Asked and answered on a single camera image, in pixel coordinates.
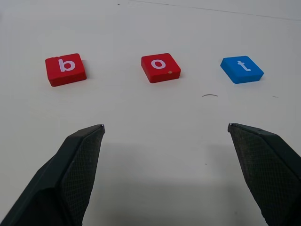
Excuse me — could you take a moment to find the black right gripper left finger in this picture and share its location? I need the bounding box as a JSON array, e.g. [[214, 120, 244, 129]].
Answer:
[[0, 124, 105, 226]]

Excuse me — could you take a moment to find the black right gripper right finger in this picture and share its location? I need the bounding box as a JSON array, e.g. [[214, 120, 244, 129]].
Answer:
[[227, 122, 301, 226]]

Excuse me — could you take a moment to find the blue letter t tile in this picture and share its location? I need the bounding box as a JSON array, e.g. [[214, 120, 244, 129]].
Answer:
[[220, 56, 265, 84]]

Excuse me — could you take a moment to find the red letter b tile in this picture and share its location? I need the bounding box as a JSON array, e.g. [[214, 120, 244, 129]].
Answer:
[[45, 53, 87, 87]]

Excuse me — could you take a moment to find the red letter o tile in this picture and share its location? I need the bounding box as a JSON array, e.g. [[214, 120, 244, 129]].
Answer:
[[141, 53, 182, 84]]

